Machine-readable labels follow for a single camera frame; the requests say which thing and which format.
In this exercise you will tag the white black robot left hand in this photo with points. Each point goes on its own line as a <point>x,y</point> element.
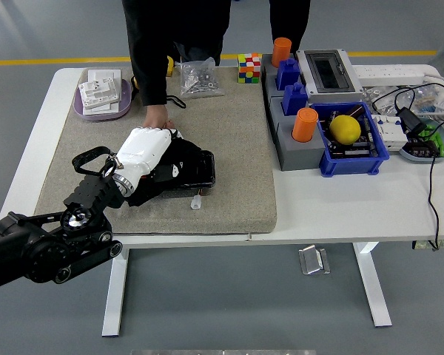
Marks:
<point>144,151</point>

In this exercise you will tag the person's right hand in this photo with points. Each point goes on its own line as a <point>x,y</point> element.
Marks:
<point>156,116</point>

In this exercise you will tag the black rag with red patch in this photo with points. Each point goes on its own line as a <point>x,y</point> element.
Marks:
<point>186,151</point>

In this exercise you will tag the black plastic-wrapped panel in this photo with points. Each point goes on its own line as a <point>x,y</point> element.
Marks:
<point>208,170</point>

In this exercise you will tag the person's right forearm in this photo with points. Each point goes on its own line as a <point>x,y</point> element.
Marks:
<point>149,81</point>

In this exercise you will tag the purple oval tray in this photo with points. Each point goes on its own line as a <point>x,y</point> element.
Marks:
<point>126,100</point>

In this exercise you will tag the clear bag of screws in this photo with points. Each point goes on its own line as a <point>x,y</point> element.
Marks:
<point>200,79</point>

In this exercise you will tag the grey-brown mat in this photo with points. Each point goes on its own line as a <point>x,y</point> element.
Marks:
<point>225,148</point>

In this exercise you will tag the white table leg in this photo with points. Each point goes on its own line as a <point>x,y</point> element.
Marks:
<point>373,288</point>
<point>114,296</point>

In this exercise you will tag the under-table socket strip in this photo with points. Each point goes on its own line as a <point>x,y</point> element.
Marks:
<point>422,245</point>

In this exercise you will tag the multicolour puzzle cube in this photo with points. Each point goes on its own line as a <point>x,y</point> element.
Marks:
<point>249,68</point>

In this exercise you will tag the grey shape sorter base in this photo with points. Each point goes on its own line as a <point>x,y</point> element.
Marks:
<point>299,155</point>
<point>268,77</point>

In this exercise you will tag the blue square block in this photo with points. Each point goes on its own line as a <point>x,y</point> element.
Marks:
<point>295,100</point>
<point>288,75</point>

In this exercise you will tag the orange cylinder block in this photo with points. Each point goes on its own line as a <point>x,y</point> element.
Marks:
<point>305,125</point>
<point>282,51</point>

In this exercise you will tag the grey distribution box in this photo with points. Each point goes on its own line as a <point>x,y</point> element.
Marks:
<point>329,72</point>

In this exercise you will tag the steel ball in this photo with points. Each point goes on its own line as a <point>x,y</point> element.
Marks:
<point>334,147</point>

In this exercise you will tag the yellow ball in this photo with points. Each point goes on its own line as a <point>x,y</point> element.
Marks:
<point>345,129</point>

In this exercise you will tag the black terminal blocks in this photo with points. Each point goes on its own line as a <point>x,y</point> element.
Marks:
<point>422,149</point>

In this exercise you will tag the brown cylinder part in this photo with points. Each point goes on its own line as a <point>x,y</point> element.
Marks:
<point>355,110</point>

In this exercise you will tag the blue plastic bin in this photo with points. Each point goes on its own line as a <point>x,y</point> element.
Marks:
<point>351,166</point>

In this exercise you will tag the green plastic parts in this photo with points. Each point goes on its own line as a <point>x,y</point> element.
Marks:
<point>434,138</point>

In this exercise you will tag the white circuit breaker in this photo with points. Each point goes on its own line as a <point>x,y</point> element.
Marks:
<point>390,133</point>

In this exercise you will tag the black power adapter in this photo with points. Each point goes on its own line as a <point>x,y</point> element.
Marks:
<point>411,120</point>

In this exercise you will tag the clear bag of parts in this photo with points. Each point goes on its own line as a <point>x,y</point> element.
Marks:
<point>390,97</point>

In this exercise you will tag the white power strip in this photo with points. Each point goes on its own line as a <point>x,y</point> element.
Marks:
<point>388,74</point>

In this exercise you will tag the white switch plate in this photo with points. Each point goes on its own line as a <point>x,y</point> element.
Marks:
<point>100,75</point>
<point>107,109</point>

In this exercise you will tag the white switch module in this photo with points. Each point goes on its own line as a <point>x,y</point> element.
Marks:
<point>100,92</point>

